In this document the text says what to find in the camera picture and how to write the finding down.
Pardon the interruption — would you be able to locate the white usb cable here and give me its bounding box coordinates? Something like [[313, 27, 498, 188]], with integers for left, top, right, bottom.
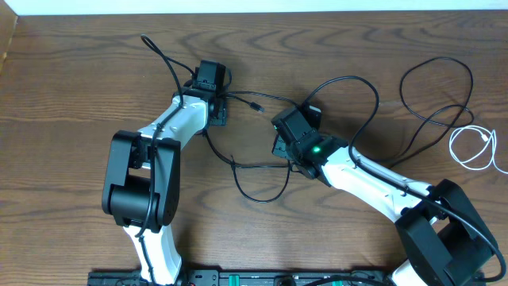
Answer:
[[448, 124, 508, 175]]

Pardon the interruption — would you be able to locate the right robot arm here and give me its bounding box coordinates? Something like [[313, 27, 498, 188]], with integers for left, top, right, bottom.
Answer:
[[271, 107, 499, 285]]

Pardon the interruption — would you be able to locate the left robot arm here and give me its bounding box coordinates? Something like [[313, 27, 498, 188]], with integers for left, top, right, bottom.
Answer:
[[102, 60, 231, 285]]

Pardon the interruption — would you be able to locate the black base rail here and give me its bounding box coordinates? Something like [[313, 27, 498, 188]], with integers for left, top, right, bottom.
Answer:
[[87, 269, 393, 286]]

